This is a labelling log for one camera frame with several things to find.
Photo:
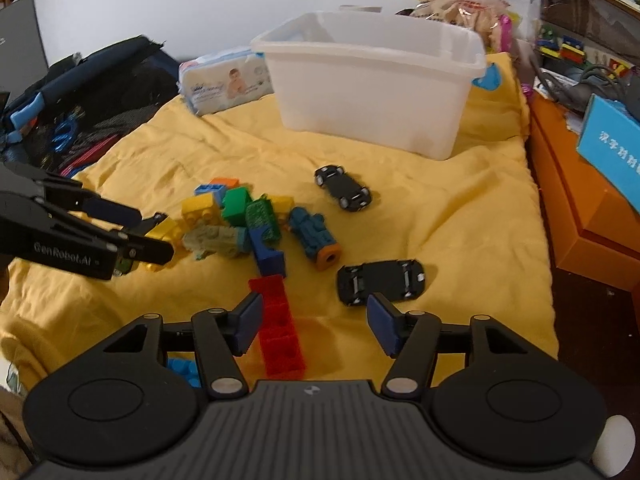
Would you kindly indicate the white baby wipes pack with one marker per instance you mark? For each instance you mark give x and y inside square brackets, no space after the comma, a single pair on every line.
[225,85]

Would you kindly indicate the large orange cardboard box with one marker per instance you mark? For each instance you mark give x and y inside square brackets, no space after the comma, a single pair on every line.
[575,195]

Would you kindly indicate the yellow blanket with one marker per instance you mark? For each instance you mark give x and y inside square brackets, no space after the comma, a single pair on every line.
[450,210]

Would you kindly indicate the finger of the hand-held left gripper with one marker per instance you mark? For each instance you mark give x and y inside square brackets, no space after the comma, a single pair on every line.
[147,252]
[112,210]

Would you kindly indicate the large black toy car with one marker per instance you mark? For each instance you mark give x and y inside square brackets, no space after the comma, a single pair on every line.
[380,282]

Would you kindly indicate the dark blue arch block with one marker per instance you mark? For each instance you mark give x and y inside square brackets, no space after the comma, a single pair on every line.
[270,260]

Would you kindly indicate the white plastic storage bin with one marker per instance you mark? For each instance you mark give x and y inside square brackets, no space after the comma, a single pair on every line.
[370,95]

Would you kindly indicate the blue studded building block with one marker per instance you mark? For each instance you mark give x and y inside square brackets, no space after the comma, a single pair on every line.
[182,371]

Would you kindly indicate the clear snack bag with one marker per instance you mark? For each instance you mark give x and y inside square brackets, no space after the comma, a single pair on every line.
[465,10]

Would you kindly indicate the blue box with white print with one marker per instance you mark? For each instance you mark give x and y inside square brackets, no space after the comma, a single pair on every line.
[610,145]

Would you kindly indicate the sage green toy vehicle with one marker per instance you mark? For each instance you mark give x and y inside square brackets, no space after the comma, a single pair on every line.
[217,241]

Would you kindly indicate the grey flat panel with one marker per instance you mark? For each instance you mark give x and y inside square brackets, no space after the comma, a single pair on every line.
[20,45]

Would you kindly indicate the large yellow building block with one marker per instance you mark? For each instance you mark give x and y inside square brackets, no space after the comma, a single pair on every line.
[200,212]

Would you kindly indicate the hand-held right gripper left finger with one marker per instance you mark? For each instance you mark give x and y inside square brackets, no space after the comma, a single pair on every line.
[249,324]

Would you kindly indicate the small black toy car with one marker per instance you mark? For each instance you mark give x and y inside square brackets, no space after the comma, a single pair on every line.
[344,189]

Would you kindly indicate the blue scissors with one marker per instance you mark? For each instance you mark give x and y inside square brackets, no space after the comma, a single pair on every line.
[62,132]

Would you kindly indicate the teal toy vehicle orange end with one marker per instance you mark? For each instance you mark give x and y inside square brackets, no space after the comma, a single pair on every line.
[312,235]

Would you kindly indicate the green printed curved block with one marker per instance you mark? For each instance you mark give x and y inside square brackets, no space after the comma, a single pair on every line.
[262,220]

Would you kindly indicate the blue plastic piece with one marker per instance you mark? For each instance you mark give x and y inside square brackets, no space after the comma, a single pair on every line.
[489,77]

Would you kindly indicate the colourful toy train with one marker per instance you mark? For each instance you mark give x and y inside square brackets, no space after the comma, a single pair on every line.
[562,45]

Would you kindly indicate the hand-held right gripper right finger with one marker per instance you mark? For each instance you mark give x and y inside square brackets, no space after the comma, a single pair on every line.
[382,324]

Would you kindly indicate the orange building block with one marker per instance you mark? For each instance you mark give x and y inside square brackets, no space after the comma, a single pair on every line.
[225,183]

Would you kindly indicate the black fabric bag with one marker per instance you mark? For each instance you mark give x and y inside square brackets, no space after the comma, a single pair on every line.
[110,90]

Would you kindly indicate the green building block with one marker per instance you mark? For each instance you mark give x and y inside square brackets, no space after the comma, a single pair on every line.
[236,206]

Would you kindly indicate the light blue building block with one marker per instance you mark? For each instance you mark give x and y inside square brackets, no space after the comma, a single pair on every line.
[206,191]

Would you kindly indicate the white round object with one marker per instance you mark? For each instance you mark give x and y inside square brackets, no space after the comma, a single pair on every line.
[615,445]

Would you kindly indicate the red pens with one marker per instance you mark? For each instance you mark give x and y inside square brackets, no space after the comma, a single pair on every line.
[90,155]

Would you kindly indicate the small yellow building block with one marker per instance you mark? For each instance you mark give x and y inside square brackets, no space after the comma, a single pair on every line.
[281,206]

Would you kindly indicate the long red building block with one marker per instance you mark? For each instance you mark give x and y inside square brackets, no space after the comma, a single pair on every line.
[279,330]

